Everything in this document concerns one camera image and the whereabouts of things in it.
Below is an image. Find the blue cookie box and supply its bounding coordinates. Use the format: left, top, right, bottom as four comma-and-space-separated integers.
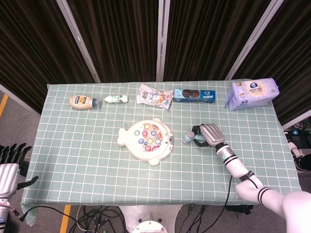
173, 88, 217, 104

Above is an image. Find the mayonnaise squeeze bottle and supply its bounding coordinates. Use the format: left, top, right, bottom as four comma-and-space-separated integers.
69, 95, 103, 110

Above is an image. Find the green checked tablecloth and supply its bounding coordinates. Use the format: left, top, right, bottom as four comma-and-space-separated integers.
20, 80, 303, 220

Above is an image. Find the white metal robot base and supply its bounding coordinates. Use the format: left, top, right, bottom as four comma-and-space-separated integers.
119, 205, 183, 233

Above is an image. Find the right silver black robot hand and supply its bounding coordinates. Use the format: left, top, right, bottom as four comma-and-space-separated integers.
191, 123, 226, 148

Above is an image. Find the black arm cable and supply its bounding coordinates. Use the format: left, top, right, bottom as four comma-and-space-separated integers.
223, 176, 234, 208
11, 205, 82, 225

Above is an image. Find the cream fish-shaped toy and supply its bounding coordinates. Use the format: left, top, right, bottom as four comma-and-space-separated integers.
117, 117, 175, 166

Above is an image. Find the purple tissue pack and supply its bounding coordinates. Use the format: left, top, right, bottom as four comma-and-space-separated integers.
225, 77, 280, 111

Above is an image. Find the white crinkled snack bag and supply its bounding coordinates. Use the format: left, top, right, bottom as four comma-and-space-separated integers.
136, 83, 174, 110

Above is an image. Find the black floor cable bundle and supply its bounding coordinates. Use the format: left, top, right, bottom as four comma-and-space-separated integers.
69, 205, 128, 233

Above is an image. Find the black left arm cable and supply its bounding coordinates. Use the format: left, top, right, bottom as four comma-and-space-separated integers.
11, 205, 82, 225

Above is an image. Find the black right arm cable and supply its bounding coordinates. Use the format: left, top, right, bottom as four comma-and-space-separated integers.
223, 176, 234, 208

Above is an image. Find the black bag under table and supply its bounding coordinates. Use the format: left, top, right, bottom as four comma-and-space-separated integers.
225, 205, 255, 216

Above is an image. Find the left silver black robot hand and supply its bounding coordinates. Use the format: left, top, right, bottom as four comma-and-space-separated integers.
0, 143, 39, 201

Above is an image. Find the black equipment box blue light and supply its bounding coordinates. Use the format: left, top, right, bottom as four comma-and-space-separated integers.
284, 130, 311, 149

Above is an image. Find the small white green bottle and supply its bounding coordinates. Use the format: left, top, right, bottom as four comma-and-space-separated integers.
104, 95, 129, 104

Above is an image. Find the aluminium partition post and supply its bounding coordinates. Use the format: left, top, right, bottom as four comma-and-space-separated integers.
155, 0, 171, 82
225, 0, 285, 81
59, 0, 102, 83

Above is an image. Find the dark ribbed partition panel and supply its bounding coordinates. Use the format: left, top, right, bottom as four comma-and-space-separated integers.
163, 0, 272, 82
67, 0, 160, 83
0, 0, 96, 115
232, 0, 311, 126

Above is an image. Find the white sneaker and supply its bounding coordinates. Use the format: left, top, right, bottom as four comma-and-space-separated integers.
288, 142, 304, 171

